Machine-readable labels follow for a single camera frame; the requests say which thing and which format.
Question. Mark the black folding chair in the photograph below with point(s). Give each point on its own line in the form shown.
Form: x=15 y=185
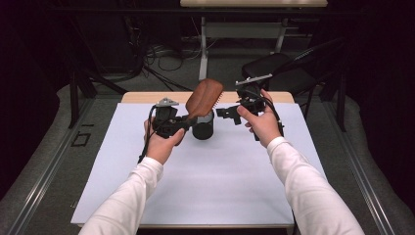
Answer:
x=293 y=75

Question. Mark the metal floor rail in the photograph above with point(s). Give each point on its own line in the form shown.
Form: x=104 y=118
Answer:
x=359 y=169
x=49 y=169

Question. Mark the brown wooden hairbrush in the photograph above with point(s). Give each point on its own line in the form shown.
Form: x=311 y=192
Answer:
x=204 y=96

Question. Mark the white table cover sheet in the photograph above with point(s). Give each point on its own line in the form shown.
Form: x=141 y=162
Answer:
x=221 y=176

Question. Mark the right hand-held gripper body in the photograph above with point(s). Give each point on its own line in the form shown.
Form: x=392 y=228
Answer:
x=249 y=94

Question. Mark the white-legged desk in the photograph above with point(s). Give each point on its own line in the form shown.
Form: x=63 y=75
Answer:
x=241 y=30

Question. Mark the black mesh pen holder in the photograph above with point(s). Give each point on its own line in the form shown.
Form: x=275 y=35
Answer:
x=203 y=130

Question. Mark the person's right hand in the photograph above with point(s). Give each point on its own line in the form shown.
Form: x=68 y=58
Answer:
x=264 y=125

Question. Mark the black metal stand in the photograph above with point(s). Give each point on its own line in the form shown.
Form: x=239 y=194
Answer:
x=74 y=98

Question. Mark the person's left hand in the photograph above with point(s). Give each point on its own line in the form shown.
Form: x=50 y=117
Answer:
x=161 y=145

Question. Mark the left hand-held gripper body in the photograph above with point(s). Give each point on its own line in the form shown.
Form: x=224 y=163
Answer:
x=164 y=114

